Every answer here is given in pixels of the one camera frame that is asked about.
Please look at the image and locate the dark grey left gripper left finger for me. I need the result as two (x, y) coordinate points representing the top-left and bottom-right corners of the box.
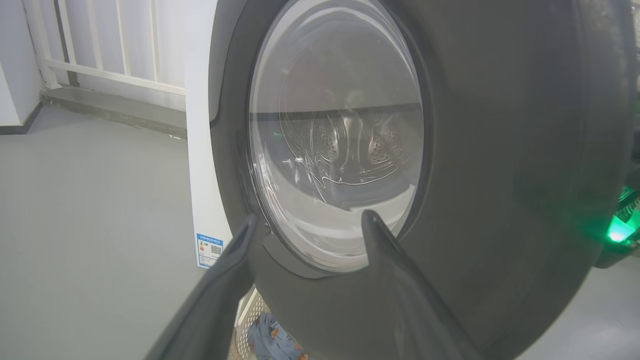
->
(145, 215), (258, 360)

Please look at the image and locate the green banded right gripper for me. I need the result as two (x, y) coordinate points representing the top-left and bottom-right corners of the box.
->
(595, 185), (640, 268)

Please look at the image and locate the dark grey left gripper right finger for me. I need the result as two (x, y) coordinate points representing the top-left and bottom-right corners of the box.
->
(361, 210), (482, 360)

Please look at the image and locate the blue cartoon print garment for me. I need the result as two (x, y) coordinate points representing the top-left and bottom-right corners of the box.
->
(248, 312), (311, 360)

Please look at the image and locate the dark round glass washer door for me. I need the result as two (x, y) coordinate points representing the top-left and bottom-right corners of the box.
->
(209, 0), (638, 360)

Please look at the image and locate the cream perforated laundry basket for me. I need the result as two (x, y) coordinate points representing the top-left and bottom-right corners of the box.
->
(234, 287), (281, 360)

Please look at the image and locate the white front-load washing machine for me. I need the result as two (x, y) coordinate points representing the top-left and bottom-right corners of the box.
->
(182, 0), (236, 271)

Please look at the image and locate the blue energy label sticker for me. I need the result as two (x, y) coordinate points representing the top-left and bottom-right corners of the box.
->
(196, 233), (224, 269)

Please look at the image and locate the stainless steel perforated drum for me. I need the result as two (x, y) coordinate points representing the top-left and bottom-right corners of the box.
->
(277, 107), (412, 187)

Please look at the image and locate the white slatted railing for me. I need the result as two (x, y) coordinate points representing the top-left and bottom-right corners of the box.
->
(22, 0), (187, 97)

